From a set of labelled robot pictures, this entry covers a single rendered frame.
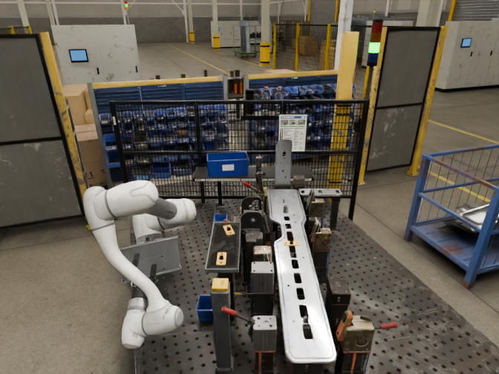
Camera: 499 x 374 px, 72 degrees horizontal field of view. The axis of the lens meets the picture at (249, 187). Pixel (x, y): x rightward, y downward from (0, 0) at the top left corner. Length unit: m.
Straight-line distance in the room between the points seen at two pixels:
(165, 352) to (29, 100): 2.75
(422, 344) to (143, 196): 1.45
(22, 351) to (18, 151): 1.86
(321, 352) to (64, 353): 2.01
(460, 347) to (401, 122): 3.65
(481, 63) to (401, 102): 8.61
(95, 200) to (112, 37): 7.04
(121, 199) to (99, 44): 7.10
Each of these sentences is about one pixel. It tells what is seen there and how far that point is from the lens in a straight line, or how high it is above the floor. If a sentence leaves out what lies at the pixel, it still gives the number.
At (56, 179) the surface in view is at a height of 0.61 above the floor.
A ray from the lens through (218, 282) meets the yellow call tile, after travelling 1.40.
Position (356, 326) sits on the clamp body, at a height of 1.06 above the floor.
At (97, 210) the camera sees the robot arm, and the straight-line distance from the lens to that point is 1.63.
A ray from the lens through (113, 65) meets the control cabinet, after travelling 8.54.
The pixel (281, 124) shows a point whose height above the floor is 1.37.
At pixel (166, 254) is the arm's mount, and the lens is 2.15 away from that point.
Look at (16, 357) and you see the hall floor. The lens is 3.10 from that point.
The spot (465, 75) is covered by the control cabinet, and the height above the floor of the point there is 0.48.
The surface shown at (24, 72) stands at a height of 1.67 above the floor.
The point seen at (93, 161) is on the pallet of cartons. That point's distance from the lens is 4.89.
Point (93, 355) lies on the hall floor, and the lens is 2.87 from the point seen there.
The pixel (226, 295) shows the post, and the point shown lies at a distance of 1.39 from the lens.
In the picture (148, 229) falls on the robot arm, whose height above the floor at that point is 0.95.
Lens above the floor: 2.08
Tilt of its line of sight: 26 degrees down
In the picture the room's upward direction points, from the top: straight up
